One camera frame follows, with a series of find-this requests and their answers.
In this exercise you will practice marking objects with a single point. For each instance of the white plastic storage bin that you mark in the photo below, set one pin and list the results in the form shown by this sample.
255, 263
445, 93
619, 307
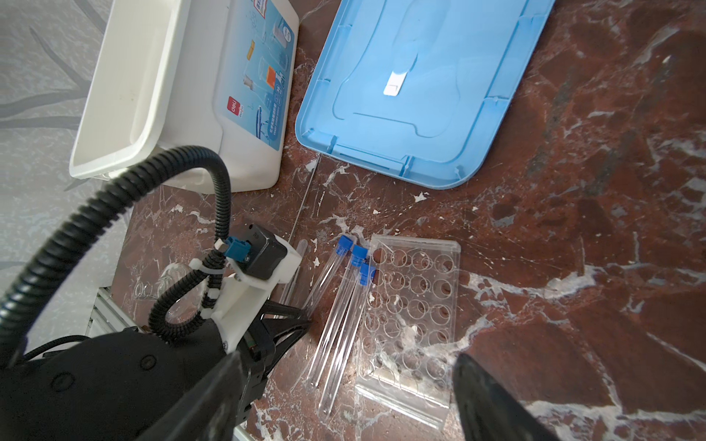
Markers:
216, 74

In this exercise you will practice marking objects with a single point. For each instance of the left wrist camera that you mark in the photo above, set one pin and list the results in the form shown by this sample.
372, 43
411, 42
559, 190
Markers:
260, 261

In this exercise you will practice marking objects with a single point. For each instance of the test tube blue cap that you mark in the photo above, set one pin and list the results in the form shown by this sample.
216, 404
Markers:
345, 341
344, 245
336, 316

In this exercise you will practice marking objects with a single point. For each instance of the clear plastic test tube rack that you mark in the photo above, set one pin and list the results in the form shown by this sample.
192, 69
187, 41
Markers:
410, 314

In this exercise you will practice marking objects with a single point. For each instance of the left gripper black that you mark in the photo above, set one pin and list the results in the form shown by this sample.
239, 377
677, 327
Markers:
116, 386

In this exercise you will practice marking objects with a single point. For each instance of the blue plastic bin lid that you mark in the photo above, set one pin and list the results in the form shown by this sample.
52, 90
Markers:
417, 90

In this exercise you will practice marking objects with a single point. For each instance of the glass stirring rod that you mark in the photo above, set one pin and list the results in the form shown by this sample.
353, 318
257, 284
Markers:
305, 196

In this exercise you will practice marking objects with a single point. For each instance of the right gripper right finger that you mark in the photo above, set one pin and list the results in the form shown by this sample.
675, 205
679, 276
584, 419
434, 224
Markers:
487, 411

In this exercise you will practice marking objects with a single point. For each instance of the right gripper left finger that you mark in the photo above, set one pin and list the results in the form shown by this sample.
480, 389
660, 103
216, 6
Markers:
209, 411

